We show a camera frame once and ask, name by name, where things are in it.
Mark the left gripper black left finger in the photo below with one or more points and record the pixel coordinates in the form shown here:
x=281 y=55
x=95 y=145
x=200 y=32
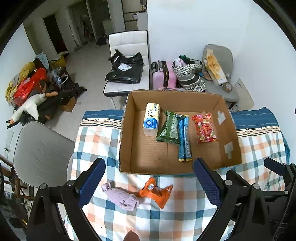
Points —
x=77 y=193

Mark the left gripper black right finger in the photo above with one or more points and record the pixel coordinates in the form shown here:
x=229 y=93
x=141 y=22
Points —
x=221 y=193

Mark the purple sock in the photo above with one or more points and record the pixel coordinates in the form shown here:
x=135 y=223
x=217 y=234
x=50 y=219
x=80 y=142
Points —
x=121 y=198

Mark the blue long snack packet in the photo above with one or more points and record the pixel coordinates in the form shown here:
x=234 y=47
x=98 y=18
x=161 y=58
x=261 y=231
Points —
x=184 y=147

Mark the red floral snack packet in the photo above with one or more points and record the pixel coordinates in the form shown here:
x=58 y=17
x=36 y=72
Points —
x=205 y=128

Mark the orange snack packet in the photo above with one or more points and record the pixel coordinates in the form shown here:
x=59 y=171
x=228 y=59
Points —
x=152 y=191

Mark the green snack packet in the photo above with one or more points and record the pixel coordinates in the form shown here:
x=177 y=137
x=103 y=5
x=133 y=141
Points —
x=169 y=132

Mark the yellow blue tissue pack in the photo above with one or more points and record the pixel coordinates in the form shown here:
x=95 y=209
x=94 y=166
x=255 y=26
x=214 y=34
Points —
x=151 y=119

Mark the person's left hand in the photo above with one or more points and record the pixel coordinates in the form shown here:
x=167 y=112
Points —
x=131 y=236

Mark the grey round chair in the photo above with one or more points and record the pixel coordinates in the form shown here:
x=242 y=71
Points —
x=42 y=155

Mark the plaid checked bed cover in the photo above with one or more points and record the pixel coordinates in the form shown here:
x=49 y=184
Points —
x=171 y=207

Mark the small brown cardboard box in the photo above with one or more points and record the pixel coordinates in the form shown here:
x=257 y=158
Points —
x=69 y=106

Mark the white flat board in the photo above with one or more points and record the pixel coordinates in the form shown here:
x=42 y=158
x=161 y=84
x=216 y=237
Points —
x=245 y=101

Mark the white goose plush toy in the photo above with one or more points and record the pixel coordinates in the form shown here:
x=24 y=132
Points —
x=30 y=106

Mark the red plastic bag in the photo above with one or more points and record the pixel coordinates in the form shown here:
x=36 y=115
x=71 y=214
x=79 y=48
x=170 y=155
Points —
x=28 y=85

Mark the yellow printed flat box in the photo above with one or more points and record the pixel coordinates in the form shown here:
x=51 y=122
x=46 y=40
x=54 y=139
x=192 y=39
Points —
x=213 y=68

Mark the patterned tote bag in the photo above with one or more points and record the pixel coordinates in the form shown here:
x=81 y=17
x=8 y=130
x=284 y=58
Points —
x=188 y=75

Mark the pink suitcase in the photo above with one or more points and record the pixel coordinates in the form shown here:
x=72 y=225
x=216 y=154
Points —
x=163 y=75

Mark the black plastic bag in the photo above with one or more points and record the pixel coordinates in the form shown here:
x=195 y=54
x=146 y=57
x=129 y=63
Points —
x=125 y=70

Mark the white padded chair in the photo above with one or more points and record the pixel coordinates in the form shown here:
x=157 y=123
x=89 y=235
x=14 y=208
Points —
x=129 y=43

